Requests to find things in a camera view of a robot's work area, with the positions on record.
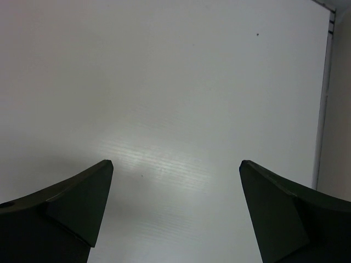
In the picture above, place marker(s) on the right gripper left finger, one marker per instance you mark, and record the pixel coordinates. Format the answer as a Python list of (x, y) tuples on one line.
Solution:
[(60, 223)]

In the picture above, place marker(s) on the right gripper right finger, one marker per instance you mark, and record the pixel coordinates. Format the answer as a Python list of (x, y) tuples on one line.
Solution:
[(294, 223)]

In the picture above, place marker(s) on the right aluminium frame rail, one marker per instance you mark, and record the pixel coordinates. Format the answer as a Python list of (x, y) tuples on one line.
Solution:
[(324, 90)]

